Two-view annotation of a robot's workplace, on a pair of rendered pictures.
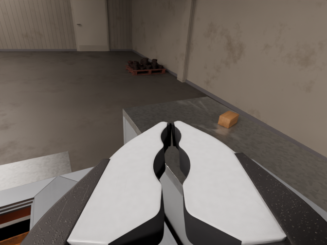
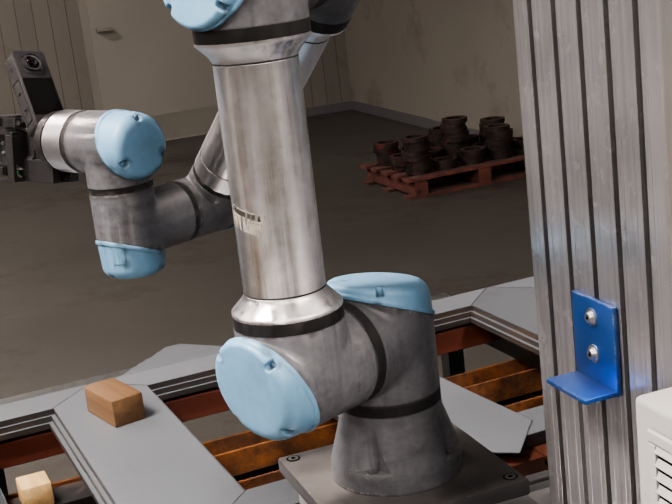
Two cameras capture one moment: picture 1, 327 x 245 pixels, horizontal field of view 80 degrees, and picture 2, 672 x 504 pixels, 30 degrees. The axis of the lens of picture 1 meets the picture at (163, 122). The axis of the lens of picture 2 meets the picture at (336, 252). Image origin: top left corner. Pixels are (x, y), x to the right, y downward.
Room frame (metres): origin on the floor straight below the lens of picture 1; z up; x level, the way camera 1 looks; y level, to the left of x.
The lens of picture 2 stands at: (-2.01, 0.42, 1.65)
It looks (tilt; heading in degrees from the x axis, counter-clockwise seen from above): 14 degrees down; 8
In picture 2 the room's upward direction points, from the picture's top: 7 degrees counter-clockwise
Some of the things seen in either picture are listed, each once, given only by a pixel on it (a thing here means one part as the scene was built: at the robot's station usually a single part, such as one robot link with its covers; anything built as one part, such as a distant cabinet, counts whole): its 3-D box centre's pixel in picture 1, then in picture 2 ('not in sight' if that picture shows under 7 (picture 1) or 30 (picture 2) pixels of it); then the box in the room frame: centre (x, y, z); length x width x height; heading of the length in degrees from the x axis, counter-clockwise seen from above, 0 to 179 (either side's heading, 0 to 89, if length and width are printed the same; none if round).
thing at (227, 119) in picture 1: (228, 119); not in sight; (0.91, -0.33, 1.08); 0.10 x 0.06 x 0.05; 139
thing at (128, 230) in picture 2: not in sight; (139, 224); (-0.61, 0.84, 1.33); 0.11 x 0.08 x 0.11; 142
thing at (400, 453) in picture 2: not in sight; (393, 427); (-0.68, 0.56, 1.09); 0.15 x 0.15 x 0.10
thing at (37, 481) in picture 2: not in sight; (35, 490); (-0.15, 1.23, 0.79); 0.06 x 0.05 x 0.04; 30
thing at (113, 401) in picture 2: not in sight; (114, 401); (0.04, 1.13, 0.87); 0.12 x 0.06 x 0.05; 41
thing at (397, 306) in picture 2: not in sight; (378, 332); (-0.68, 0.56, 1.20); 0.13 x 0.12 x 0.14; 142
